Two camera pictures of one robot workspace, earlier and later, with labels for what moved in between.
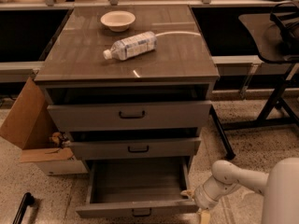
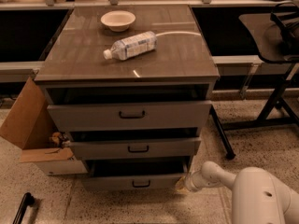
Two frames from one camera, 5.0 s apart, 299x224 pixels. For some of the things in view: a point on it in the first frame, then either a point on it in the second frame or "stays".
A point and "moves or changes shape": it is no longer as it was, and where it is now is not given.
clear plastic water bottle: [133, 46] stays
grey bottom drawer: [122, 188] moves or changes shape
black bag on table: [286, 16] stays
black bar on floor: [28, 200] stays
